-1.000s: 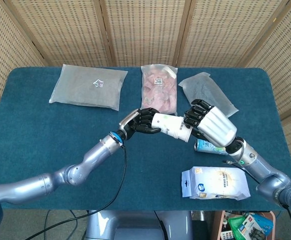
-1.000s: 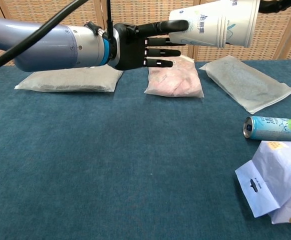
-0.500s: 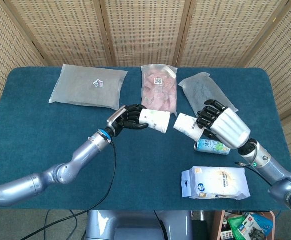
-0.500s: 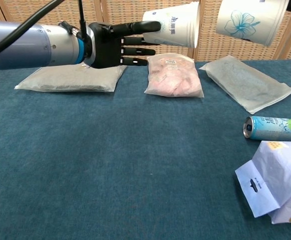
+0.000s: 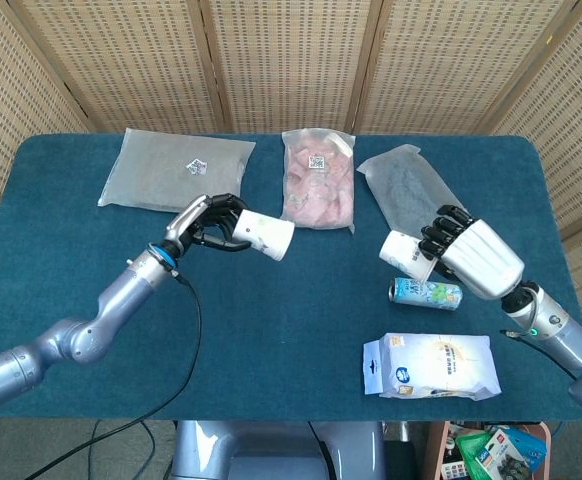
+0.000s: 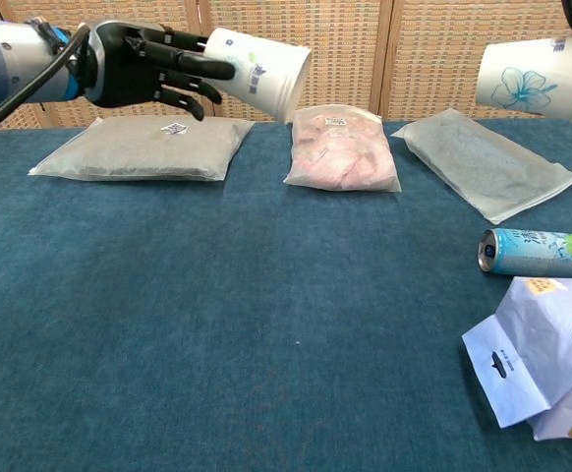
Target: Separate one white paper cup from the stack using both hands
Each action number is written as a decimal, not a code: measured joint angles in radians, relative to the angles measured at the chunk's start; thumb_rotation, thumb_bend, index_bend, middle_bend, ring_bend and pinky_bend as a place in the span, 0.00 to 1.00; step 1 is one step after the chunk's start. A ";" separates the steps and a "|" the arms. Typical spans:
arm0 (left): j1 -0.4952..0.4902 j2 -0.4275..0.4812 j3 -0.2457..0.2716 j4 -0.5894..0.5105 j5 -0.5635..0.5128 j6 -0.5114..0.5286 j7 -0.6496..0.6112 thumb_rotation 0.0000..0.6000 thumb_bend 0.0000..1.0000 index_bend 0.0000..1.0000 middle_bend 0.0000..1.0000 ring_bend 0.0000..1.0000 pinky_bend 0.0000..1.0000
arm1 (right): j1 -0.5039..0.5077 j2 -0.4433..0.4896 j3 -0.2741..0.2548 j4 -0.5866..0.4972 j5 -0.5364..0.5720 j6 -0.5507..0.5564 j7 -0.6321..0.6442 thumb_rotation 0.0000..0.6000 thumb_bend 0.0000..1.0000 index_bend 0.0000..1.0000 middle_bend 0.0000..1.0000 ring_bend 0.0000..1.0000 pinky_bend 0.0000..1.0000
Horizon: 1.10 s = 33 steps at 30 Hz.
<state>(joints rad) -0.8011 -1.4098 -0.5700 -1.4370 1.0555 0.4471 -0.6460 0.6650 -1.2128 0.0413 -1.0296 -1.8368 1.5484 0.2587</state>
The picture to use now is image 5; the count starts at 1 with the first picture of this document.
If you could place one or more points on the white paper food bag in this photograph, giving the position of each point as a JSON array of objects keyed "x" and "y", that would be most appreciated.
[{"x": 436, "y": 365}]

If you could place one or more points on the large grey bag with sticker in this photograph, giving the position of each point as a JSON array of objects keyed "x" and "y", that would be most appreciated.
[{"x": 161, "y": 185}]

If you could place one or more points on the brown storage crate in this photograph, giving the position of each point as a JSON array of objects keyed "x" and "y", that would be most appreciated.
[{"x": 436, "y": 450}]

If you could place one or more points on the green snack package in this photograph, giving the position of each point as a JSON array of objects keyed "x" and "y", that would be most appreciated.
[{"x": 471, "y": 447}]

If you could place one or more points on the blue table cover cloth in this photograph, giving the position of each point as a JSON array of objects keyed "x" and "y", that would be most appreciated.
[{"x": 296, "y": 325}]

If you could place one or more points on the blue snack package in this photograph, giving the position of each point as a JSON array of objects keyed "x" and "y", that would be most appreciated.
[{"x": 516, "y": 450}]

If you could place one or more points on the small grey plastic bag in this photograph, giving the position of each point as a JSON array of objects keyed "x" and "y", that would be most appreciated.
[{"x": 406, "y": 185}]

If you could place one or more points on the light blue drink can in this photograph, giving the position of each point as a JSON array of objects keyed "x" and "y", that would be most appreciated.
[{"x": 426, "y": 295}]

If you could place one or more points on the clear bag of pink pieces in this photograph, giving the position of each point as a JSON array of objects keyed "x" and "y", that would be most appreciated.
[{"x": 321, "y": 195}]

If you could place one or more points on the silver robot torso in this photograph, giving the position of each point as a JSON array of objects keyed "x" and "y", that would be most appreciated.
[{"x": 271, "y": 450}]

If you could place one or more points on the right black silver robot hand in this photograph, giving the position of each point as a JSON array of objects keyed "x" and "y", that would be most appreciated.
[{"x": 481, "y": 260}]

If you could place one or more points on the white floral paper cup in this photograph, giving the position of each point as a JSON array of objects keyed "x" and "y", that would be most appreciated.
[
  {"x": 261, "y": 232},
  {"x": 401, "y": 252},
  {"x": 284, "y": 242},
  {"x": 281, "y": 241}
]

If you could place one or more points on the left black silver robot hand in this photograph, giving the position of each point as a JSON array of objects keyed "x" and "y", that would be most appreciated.
[{"x": 191, "y": 220}]

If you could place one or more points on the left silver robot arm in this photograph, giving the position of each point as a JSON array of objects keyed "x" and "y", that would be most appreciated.
[{"x": 121, "y": 300}]

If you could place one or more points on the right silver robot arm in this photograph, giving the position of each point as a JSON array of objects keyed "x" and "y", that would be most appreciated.
[{"x": 571, "y": 340}]

